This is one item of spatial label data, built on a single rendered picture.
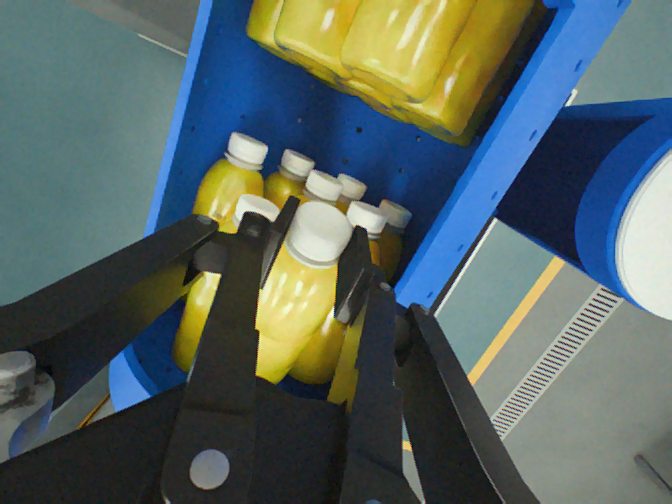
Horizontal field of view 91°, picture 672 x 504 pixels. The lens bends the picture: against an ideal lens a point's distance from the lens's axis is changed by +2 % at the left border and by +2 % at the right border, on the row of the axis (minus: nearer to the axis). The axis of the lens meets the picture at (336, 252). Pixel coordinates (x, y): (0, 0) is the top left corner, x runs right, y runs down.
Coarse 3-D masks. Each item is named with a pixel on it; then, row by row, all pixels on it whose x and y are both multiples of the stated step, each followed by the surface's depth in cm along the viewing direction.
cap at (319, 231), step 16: (304, 208) 21; (320, 208) 21; (336, 208) 22; (304, 224) 20; (320, 224) 20; (336, 224) 21; (304, 240) 20; (320, 240) 19; (336, 240) 20; (320, 256) 20; (336, 256) 21
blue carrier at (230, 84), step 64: (576, 0) 16; (192, 64) 25; (256, 64) 34; (576, 64) 19; (192, 128) 31; (256, 128) 39; (320, 128) 42; (384, 128) 42; (512, 128) 19; (192, 192) 36; (384, 192) 43; (448, 192) 36; (448, 256) 23; (128, 384) 27
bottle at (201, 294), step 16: (224, 224) 31; (208, 272) 30; (192, 288) 32; (208, 288) 31; (192, 304) 32; (208, 304) 31; (192, 320) 32; (176, 336) 35; (192, 336) 33; (176, 352) 35; (192, 352) 33
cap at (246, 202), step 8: (240, 200) 30; (248, 200) 30; (256, 200) 31; (264, 200) 32; (240, 208) 30; (248, 208) 29; (256, 208) 29; (264, 208) 30; (272, 208) 31; (240, 216) 30; (272, 216) 30
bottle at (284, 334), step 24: (288, 240) 21; (288, 264) 21; (312, 264) 21; (336, 264) 23; (264, 288) 22; (288, 288) 21; (312, 288) 21; (264, 312) 23; (288, 312) 22; (312, 312) 23; (264, 336) 25; (288, 336) 24; (312, 336) 27; (264, 360) 27; (288, 360) 28
